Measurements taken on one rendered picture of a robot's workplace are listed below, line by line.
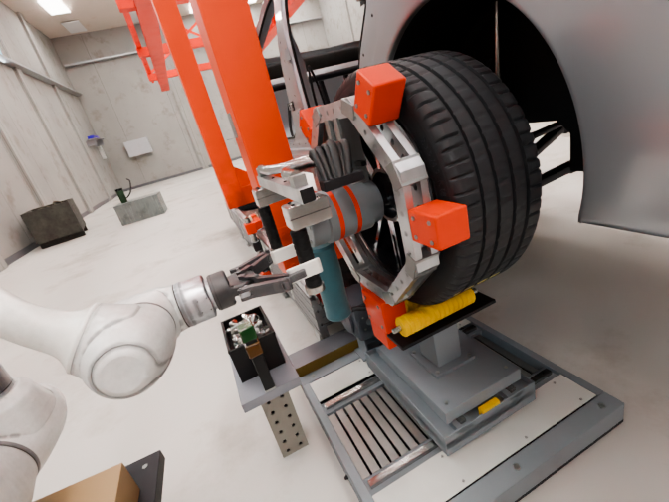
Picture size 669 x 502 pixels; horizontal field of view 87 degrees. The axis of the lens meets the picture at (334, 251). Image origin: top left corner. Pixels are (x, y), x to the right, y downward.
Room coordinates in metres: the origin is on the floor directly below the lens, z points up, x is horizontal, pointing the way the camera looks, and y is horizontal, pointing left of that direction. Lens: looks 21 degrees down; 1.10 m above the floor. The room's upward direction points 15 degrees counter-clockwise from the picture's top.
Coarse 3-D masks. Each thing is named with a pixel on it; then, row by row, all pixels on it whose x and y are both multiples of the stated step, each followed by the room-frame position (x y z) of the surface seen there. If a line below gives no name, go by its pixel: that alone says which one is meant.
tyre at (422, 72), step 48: (336, 96) 1.08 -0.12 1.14; (432, 96) 0.75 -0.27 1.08; (480, 96) 0.76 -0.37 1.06; (432, 144) 0.70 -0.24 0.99; (480, 144) 0.70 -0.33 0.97; (528, 144) 0.73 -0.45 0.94; (480, 192) 0.67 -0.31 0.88; (528, 192) 0.71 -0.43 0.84; (480, 240) 0.68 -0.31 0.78; (528, 240) 0.74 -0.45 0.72; (432, 288) 0.78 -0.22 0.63
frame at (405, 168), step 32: (352, 96) 0.84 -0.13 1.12; (320, 128) 1.04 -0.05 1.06; (384, 128) 0.79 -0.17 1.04; (384, 160) 0.73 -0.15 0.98; (416, 160) 0.70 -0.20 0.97; (416, 192) 0.71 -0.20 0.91; (352, 256) 1.07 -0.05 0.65; (416, 256) 0.68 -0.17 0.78; (384, 288) 0.87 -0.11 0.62; (416, 288) 0.79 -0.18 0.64
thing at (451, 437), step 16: (368, 352) 1.21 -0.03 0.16; (384, 368) 1.11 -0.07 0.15; (384, 384) 1.08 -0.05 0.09; (400, 384) 1.00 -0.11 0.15; (512, 384) 0.85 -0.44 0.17; (528, 384) 0.84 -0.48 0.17; (400, 400) 0.97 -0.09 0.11; (416, 400) 0.91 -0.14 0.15; (496, 400) 0.80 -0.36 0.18; (512, 400) 0.81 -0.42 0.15; (528, 400) 0.83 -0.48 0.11; (416, 416) 0.87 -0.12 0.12; (432, 416) 0.83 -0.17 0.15; (464, 416) 0.79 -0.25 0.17; (480, 416) 0.77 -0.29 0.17; (496, 416) 0.79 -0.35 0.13; (432, 432) 0.79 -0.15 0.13; (448, 432) 0.76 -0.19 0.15; (464, 432) 0.75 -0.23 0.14; (480, 432) 0.77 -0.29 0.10; (448, 448) 0.73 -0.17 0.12
